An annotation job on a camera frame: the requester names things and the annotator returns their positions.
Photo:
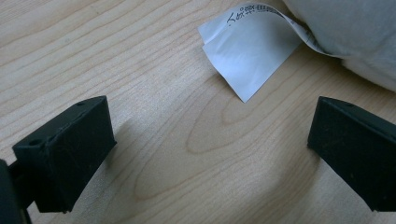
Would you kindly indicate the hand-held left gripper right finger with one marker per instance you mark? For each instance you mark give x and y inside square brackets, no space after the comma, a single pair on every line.
[358,155]

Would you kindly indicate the white panda plush toy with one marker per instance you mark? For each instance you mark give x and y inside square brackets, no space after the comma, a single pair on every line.
[351,28]

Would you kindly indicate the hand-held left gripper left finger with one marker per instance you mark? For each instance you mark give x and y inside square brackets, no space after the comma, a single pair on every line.
[67,155]

